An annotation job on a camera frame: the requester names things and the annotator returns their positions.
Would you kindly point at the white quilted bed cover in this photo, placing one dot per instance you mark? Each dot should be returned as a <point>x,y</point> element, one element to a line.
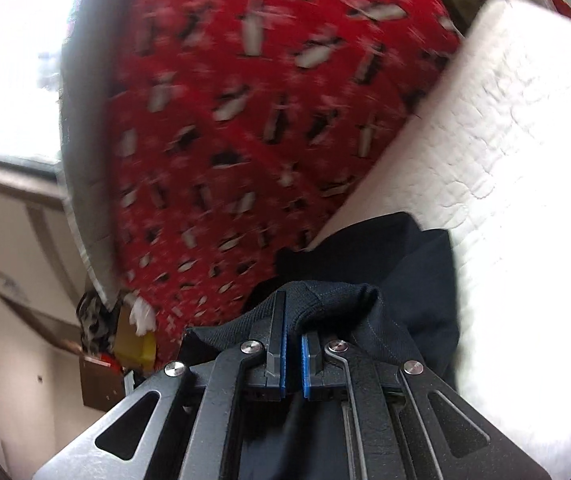
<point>505,185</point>

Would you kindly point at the red penguin print blanket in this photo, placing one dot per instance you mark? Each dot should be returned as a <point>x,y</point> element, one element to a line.
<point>245,125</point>

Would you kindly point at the yellow cardboard box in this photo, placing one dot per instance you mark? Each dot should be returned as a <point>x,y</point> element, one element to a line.
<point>138,347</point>

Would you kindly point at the black white patterned cloth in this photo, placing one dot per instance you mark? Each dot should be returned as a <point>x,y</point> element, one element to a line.
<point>93,320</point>

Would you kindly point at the navy zip jacket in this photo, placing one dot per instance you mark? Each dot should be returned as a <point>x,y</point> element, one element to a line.
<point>375,270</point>

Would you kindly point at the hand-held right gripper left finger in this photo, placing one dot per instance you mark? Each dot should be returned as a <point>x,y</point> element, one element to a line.
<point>284,360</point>

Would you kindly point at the white plastic packet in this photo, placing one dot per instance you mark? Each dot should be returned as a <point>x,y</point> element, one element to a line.
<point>140,316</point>

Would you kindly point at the window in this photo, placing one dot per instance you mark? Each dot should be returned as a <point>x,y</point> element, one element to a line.
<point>15,60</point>

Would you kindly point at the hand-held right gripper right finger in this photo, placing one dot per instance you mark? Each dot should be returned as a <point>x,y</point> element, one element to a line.
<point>307,360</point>

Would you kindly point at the brown cardboard box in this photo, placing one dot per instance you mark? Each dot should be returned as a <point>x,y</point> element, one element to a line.
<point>101,382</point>

